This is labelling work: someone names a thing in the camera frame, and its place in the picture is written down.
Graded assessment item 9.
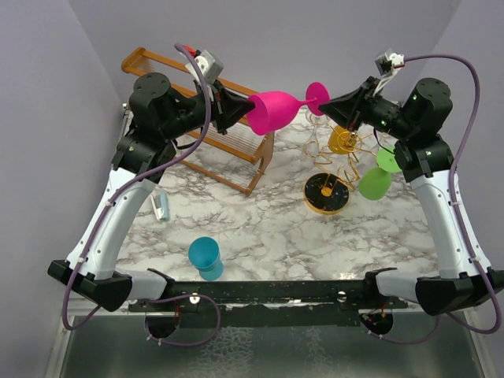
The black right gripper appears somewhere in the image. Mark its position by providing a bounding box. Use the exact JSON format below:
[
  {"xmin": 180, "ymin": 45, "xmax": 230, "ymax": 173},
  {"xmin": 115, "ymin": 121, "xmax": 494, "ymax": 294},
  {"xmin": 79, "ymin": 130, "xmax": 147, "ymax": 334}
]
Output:
[{"xmin": 320, "ymin": 76, "xmax": 415, "ymax": 139}]

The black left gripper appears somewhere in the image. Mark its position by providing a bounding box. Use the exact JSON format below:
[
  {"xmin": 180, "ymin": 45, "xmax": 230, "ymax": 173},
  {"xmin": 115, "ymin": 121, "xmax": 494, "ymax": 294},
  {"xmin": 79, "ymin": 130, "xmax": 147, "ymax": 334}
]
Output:
[{"xmin": 161, "ymin": 77, "xmax": 256, "ymax": 141}]

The yellow plastic wine glass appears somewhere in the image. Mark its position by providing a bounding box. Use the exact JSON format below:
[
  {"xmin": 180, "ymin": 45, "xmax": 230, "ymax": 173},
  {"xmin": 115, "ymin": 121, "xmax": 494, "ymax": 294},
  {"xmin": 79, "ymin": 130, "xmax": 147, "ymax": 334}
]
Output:
[{"xmin": 328, "ymin": 125, "xmax": 357, "ymax": 154}]

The pink plastic wine glass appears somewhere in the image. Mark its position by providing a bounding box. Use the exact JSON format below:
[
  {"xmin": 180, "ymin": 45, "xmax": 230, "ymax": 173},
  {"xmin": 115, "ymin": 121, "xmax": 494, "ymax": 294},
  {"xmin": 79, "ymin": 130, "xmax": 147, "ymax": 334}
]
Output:
[{"xmin": 246, "ymin": 82, "xmax": 331, "ymax": 135}]

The clear wine glass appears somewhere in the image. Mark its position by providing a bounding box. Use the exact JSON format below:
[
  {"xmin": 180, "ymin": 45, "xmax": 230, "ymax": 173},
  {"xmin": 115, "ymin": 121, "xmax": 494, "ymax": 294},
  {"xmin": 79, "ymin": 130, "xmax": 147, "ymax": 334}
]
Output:
[{"xmin": 301, "ymin": 109, "xmax": 330, "ymax": 165}]

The green plastic wine glass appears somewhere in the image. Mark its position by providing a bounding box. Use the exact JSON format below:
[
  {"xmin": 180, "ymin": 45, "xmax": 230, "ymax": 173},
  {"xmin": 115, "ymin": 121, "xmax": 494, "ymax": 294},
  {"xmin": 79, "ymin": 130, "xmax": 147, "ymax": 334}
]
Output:
[{"xmin": 358, "ymin": 146, "xmax": 401, "ymax": 201}]

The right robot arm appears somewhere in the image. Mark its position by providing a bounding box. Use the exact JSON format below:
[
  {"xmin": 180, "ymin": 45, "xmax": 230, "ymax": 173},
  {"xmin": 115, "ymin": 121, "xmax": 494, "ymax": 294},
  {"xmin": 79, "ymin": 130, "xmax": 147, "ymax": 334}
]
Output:
[{"xmin": 318, "ymin": 76, "xmax": 503, "ymax": 316}]

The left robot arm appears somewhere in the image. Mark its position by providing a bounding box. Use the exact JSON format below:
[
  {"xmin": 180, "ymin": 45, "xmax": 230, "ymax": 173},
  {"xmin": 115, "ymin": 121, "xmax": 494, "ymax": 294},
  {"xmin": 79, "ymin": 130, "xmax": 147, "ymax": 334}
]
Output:
[{"xmin": 48, "ymin": 72, "xmax": 206, "ymax": 311}]

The wooden two-tier shelf rack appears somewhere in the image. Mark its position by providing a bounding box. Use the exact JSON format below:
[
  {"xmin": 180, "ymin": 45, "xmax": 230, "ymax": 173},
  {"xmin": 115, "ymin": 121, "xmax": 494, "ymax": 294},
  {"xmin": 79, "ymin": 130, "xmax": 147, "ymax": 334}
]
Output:
[{"xmin": 121, "ymin": 47, "xmax": 275, "ymax": 196}]

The blue plastic wine glass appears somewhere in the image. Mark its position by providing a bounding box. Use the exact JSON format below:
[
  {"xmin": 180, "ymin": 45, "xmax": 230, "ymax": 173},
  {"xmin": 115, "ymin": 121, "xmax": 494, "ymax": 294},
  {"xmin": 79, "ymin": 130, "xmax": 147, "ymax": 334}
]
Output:
[{"xmin": 188, "ymin": 236, "xmax": 224, "ymax": 281}]

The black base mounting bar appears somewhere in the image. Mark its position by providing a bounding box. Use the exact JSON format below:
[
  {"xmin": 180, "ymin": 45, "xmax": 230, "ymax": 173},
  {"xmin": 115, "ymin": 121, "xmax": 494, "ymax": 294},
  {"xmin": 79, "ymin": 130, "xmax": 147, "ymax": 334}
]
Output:
[{"xmin": 128, "ymin": 280, "xmax": 407, "ymax": 328}]

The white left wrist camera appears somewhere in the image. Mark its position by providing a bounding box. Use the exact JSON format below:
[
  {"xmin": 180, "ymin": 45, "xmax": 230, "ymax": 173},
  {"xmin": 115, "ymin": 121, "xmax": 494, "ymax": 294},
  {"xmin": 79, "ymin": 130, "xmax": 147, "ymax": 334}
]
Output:
[{"xmin": 193, "ymin": 50, "xmax": 224, "ymax": 85}]

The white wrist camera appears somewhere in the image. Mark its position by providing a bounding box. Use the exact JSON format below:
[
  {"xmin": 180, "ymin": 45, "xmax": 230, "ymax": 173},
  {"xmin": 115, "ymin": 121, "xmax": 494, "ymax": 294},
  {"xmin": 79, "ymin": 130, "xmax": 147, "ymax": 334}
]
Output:
[
  {"xmin": 193, "ymin": 50, "xmax": 224, "ymax": 85},
  {"xmin": 373, "ymin": 49, "xmax": 405, "ymax": 95}
]

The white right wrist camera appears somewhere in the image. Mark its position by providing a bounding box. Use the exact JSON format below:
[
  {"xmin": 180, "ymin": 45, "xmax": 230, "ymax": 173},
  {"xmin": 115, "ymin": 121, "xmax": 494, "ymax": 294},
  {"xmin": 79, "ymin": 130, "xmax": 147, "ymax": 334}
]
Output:
[{"xmin": 373, "ymin": 49, "xmax": 405, "ymax": 95}]

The gold wire wine glass rack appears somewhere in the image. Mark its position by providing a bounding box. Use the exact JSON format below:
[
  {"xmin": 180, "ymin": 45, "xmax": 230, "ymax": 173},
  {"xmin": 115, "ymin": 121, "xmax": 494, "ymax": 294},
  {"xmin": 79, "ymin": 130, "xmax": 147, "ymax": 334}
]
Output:
[{"xmin": 303, "ymin": 122, "xmax": 391, "ymax": 215}]

